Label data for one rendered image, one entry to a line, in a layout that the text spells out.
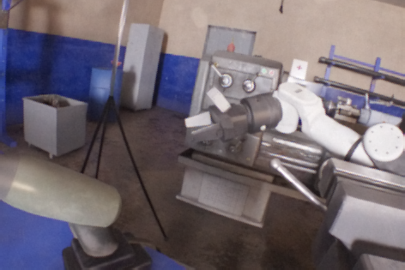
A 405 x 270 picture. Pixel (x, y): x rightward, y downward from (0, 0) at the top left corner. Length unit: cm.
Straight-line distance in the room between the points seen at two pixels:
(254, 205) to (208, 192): 40
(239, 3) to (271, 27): 91
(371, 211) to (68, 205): 31
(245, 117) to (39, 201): 42
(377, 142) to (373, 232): 22
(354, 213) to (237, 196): 173
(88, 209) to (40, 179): 6
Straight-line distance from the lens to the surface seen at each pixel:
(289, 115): 58
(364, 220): 28
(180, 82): 559
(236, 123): 50
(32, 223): 51
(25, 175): 24
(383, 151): 47
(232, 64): 180
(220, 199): 202
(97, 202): 26
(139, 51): 492
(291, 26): 516
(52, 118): 257
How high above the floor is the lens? 118
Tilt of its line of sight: 13 degrees down
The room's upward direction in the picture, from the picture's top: 11 degrees clockwise
